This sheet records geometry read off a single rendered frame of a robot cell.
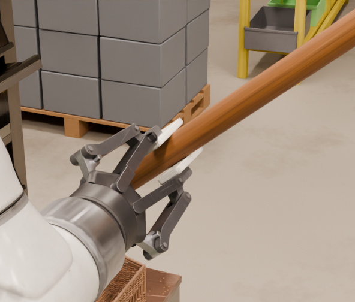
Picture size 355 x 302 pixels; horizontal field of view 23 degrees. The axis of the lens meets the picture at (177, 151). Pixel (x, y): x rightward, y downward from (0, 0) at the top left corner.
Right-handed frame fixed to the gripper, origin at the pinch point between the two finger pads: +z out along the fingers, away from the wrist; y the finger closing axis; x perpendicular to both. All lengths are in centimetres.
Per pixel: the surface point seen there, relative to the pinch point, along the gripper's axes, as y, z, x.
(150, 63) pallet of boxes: -9, 373, -216
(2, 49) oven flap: -41, 142, -120
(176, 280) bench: 59, 166, -140
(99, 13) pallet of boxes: -52, 373, -224
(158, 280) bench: 55, 163, -144
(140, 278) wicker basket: 47, 146, -136
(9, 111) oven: -25, 150, -140
